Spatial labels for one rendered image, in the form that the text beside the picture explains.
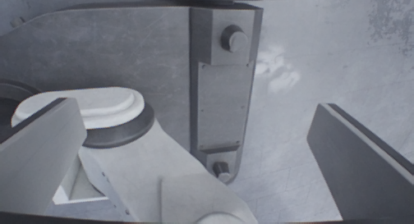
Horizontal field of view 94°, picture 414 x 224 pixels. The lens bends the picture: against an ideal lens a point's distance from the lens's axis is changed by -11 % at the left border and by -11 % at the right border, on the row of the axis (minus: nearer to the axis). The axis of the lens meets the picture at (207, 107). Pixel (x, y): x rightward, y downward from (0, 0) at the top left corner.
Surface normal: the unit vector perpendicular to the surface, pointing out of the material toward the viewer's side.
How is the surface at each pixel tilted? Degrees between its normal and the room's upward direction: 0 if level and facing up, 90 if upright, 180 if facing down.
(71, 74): 0
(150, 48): 0
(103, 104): 90
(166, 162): 90
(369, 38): 0
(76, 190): 90
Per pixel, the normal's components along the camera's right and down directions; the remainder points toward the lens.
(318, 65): 0.21, 0.51
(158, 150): 0.03, -0.86
